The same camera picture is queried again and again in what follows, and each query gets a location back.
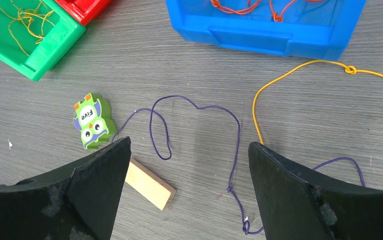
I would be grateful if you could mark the green frog toy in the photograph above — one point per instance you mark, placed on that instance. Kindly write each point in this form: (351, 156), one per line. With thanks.
(93, 118)

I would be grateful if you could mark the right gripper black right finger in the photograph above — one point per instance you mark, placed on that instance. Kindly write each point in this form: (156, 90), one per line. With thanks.
(299, 203)

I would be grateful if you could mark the red plastic bin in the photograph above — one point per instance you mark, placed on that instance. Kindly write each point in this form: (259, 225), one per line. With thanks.
(84, 11)

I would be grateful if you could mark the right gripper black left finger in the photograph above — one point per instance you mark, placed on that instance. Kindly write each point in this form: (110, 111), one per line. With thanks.
(77, 201)

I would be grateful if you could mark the green plastic bin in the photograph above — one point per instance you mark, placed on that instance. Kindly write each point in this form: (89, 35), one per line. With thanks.
(35, 35)

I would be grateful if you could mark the orange wooden block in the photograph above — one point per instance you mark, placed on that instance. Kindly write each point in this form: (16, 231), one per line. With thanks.
(149, 185)

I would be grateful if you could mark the blue plastic bin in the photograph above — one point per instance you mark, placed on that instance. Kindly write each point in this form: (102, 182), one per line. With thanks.
(315, 29)

